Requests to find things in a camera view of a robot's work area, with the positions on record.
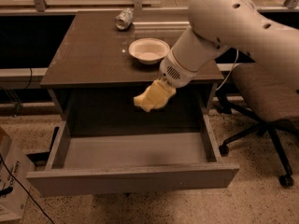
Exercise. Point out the yellow sponge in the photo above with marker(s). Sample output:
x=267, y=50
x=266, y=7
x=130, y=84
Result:
x=150, y=100

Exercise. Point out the silver soda can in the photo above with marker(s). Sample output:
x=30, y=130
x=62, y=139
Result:
x=124, y=19

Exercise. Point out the brown office chair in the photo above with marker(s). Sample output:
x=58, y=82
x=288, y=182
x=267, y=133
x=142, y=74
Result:
x=272, y=104

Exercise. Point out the open grey top drawer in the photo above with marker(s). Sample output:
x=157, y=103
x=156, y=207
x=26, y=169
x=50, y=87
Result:
x=138, y=160

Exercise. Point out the white cardboard box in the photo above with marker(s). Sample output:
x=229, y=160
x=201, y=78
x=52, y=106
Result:
x=14, y=167

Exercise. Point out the white bowl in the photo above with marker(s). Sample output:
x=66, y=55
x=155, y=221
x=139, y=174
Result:
x=148, y=50

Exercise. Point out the grey cabinet desk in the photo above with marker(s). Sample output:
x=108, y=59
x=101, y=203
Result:
x=93, y=79

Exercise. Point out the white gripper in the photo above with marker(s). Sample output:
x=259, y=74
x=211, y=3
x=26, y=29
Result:
x=172, y=73

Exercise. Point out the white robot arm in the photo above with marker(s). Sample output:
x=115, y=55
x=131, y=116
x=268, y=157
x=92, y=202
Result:
x=215, y=26

